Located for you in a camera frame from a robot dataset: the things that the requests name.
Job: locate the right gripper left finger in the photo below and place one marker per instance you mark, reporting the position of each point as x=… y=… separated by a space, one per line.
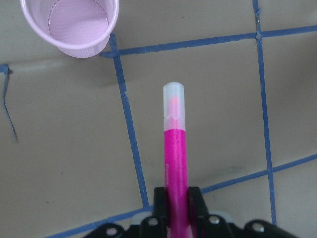
x=156 y=224

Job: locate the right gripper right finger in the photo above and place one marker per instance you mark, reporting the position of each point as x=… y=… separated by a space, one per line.
x=205 y=223

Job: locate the pink marker pen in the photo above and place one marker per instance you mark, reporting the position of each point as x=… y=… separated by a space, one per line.
x=175 y=160

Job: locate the pink mesh cup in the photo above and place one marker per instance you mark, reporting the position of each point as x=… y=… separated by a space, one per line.
x=79 y=28

